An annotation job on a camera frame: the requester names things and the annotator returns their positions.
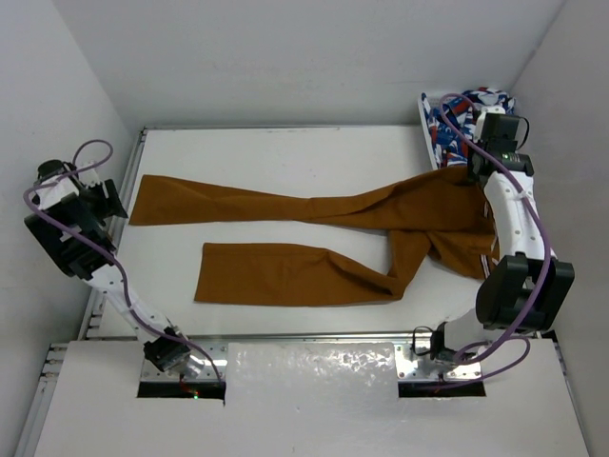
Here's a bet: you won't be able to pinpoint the brown trousers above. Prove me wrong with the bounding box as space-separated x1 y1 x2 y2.
129 167 500 307

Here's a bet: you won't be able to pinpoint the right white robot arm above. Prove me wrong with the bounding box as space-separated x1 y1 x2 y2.
426 106 575 377

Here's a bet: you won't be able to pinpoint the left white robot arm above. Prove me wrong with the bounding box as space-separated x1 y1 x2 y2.
25 160 205 380

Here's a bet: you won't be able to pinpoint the blue white patterned cloth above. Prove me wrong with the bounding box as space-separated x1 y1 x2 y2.
418 87 516 169

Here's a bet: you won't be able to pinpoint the white plastic basket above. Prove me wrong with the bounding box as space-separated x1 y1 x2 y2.
417 89 477 170

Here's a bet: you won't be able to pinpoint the white front cover board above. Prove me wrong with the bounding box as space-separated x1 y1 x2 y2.
36 340 587 456

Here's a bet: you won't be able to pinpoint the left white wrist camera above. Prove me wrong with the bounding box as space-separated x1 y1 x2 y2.
73 161 102 189

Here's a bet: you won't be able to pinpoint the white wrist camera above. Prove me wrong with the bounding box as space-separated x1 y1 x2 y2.
73 161 102 189
473 106 505 143

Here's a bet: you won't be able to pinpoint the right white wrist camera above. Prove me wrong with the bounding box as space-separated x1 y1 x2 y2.
473 106 505 143

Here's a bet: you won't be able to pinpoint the aluminium table frame rail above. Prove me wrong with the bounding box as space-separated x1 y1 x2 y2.
77 128 147 341

